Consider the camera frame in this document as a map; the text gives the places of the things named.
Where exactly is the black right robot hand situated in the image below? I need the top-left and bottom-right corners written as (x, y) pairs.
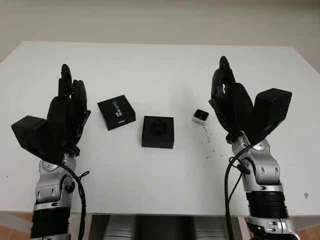
top-left (208, 55), bottom-right (256, 140)

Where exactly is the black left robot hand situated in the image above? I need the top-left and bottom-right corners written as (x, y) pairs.
top-left (46, 63), bottom-right (92, 156)

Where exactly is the small silver cube camera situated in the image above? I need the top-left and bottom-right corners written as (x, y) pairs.
top-left (191, 108), bottom-right (210, 124)

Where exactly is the black RealSense box lid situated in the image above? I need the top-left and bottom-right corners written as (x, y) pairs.
top-left (96, 94), bottom-right (137, 131)

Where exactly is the white table leg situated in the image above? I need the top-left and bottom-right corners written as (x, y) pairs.
top-left (91, 214), bottom-right (109, 240)
top-left (231, 216), bottom-right (248, 240)

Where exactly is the silver left robot thigh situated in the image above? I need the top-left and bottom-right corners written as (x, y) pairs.
top-left (103, 216), bottom-right (137, 240)

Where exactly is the black robot waist column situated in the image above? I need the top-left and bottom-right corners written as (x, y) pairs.
top-left (134, 216), bottom-right (196, 240)

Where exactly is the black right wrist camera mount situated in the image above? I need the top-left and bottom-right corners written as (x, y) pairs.
top-left (249, 87), bottom-right (293, 146)

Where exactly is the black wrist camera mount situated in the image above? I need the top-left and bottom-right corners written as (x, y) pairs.
top-left (11, 115), bottom-right (62, 165)
top-left (249, 87), bottom-right (293, 146)

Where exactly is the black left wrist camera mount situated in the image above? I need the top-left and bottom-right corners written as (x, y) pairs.
top-left (11, 115), bottom-right (62, 165)

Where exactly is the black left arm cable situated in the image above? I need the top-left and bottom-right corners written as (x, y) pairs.
top-left (53, 159), bottom-right (91, 240)

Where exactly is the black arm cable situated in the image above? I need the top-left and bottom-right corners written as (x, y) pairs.
top-left (53, 159), bottom-right (91, 240)
top-left (224, 139), bottom-right (252, 240)

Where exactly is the black camera box base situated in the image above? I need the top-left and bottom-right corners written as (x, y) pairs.
top-left (140, 115), bottom-right (175, 150)

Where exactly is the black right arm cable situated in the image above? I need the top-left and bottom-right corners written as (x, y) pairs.
top-left (224, 139), bottom-right (252, 240)

